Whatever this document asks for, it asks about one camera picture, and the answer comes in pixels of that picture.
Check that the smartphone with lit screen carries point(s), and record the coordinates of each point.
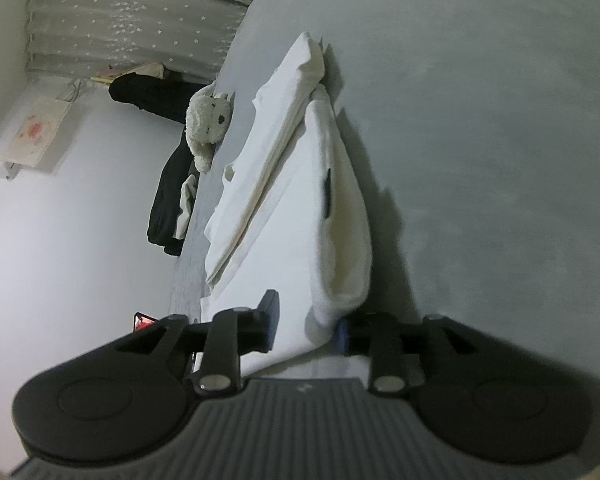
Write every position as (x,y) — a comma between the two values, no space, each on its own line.
(141,320)

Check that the black garment on bed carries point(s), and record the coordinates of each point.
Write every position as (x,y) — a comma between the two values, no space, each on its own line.
(164,210)

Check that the white plush dog toy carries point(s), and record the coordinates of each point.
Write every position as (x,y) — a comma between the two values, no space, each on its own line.
(207,119)

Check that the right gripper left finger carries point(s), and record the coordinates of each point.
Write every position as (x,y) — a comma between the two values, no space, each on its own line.
(135,394)

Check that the black hanging garment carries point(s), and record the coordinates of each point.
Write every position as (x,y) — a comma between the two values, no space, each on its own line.
(167,98)

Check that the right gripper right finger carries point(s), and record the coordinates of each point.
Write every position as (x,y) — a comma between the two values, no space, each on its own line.
(477,394)

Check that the wall poster with red print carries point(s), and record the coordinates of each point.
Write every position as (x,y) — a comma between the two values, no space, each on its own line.
(39,128)

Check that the cream cloth under black garment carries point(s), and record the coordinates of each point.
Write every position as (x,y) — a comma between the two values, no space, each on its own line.
(185,206)

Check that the white Pooh sweatshirt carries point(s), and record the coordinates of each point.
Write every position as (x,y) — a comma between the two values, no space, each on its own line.
(291,216)

